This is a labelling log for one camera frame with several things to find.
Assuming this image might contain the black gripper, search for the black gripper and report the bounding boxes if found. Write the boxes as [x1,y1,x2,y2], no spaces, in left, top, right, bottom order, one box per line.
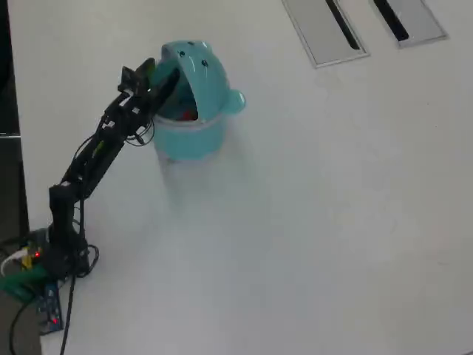
[129,57,182,125]

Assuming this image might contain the dark grey furniture panel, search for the dark grey furniture panel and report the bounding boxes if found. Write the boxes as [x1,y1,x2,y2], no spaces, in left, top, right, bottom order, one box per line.
[0,131,30,245]

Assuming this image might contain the blue circuit board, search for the blue circuit board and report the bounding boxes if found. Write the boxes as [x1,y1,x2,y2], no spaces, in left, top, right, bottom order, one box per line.
[35,283,64,336]

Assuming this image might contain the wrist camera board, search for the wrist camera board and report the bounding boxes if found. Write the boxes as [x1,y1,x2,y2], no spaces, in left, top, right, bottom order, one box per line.
[117,65,143,96]

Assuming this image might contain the thin black arm wires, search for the thin black arm wires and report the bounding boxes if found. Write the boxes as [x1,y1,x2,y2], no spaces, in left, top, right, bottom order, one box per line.
[72,118,156,241]

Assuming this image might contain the wide silver cable grommet plate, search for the wide silver cable grommet plate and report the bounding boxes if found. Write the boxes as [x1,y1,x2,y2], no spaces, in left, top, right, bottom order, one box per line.
[281,0,371,70]

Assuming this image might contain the small controller board red light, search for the small controller board red light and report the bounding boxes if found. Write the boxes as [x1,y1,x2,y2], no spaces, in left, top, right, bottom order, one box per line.
[20,236,44,262]

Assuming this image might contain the narrow silver cable grommet plate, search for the narrow silver cable grommet plate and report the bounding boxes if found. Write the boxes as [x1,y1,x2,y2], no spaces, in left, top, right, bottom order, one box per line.
[369,0,451,50]

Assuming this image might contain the teal animal shaped bin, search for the teal animal shaped bin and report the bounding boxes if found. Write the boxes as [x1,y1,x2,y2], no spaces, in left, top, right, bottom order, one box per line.
[137,39,248,163]

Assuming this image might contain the thick black cable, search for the thick black cable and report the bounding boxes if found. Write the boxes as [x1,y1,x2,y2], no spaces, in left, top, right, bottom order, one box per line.
[9,301,38,355]

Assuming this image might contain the green table clamp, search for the green table clamp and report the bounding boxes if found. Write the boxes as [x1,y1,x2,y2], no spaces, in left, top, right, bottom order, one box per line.
[0,263,49,302]

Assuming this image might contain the white cable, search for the white cable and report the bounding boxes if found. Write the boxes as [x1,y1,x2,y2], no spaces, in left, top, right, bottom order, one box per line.
[0,249,29,277]

